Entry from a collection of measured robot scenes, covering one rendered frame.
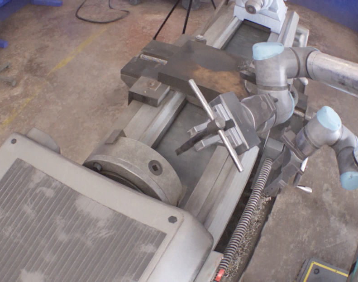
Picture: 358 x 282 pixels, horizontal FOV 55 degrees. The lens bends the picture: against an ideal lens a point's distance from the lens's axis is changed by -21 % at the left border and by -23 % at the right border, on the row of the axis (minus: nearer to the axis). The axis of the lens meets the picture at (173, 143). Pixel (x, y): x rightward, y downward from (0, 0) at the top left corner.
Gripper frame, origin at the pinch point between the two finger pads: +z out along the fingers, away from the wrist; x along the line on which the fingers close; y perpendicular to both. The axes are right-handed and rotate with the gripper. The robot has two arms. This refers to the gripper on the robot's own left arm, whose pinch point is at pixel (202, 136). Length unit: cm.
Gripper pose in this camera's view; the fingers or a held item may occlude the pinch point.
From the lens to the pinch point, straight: 86.5
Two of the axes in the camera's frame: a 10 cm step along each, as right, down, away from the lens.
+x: -4.6, -8.8, 1.3
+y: -5.3, 3.9, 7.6
